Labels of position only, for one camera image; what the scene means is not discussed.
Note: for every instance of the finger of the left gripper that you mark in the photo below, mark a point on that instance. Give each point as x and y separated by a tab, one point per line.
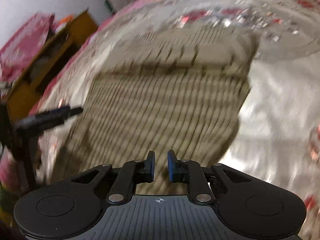
38	123

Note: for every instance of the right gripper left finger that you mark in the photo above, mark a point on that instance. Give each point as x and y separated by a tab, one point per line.
129	176

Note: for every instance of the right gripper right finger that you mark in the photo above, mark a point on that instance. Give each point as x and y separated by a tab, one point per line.
194	176

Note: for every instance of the beige striped knit sweater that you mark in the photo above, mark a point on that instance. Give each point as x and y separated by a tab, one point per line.
179	90

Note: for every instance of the wooden side cabinet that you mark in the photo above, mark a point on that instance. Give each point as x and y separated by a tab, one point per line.
46	65

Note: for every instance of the pink floral cloth on cabinet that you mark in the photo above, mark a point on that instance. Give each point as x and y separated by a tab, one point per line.
27	41

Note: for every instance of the green bottle by wall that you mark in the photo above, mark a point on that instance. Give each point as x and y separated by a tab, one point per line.
110	7

